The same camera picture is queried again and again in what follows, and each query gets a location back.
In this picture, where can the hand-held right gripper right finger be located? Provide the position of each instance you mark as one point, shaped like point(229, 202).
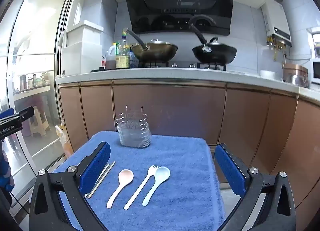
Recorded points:
point(230, 168)

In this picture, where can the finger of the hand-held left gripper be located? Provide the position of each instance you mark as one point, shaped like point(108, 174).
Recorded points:
point(26, 114)

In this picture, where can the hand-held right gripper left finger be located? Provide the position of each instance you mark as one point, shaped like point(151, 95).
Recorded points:
point(96, 168)

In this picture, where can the pink plastic spoon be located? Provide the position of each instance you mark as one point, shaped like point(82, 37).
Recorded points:
point(125, 176)

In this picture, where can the white plastic fork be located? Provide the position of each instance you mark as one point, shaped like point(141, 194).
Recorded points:
point(140, 191)

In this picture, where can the light blue plastic spoon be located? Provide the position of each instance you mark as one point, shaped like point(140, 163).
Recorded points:
point(162, 174)

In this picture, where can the person's left hand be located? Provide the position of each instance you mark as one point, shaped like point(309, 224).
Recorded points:
point(5, 171)

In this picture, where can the white plastic stool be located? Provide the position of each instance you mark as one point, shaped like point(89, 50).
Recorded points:
point(37, 126)

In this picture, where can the shelf with bottles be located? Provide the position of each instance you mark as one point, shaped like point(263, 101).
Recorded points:
point(35, 86)

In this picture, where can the orange plastic bag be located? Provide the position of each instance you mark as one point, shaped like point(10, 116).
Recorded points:
point(65, 143)

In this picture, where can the blue terry towel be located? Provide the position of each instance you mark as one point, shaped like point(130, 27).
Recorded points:
point(175, 171)

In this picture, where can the sliding glass door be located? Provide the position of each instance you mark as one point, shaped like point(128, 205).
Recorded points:
point(37, 46)

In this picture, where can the white foam box with lid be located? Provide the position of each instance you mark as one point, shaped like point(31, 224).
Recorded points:
point(82, 56)

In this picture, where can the white bowl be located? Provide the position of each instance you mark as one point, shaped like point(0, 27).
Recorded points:
point(270, 74)

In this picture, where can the yellow label oil bottle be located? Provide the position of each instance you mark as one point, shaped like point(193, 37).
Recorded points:
point(122, 58)

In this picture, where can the blue label bottle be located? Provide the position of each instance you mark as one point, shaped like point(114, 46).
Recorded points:
point(133, 61)

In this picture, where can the black wok with lid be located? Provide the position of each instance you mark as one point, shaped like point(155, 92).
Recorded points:
point(215, 54)

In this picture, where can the copper rice cooker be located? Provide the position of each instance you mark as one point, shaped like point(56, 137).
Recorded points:
point(296, 68)

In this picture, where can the tall white box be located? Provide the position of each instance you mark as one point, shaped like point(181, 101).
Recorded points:
point(108, 21)

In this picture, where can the white microwave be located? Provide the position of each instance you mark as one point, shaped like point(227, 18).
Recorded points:
point(316, 71)

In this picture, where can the brass wok with lid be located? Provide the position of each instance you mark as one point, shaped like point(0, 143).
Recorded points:
point(155, 51)

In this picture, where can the white water heater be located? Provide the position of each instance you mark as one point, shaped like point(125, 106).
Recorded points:
point(275, 21)

